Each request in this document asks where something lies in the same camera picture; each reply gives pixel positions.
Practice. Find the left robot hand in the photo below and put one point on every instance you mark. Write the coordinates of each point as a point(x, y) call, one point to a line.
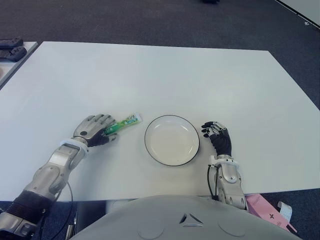
point(87, 127)

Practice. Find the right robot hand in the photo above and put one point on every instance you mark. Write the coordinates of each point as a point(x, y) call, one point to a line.
point(222, 142)

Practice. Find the green toothpaste tube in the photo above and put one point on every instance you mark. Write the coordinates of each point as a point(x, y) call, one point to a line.
point(125, 122)

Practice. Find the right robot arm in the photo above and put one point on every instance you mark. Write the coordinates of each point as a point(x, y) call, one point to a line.
point(230, 182)

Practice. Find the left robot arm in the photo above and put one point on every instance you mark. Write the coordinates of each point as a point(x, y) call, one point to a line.
point(50, 172)

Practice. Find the white plate with black rim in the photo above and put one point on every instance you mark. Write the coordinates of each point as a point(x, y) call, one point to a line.
point(172, 142)

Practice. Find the white paper slip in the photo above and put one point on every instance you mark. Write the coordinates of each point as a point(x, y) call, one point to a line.
point(286, 211)

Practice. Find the grey robot torso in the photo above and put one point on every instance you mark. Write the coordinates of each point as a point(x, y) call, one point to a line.
point(162, 215)

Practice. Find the white side table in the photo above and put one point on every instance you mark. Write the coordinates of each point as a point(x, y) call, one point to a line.
point(10, 67)

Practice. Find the black game controller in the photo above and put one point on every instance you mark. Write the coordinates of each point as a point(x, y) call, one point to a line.
point(11, 43)
point(13, 53)

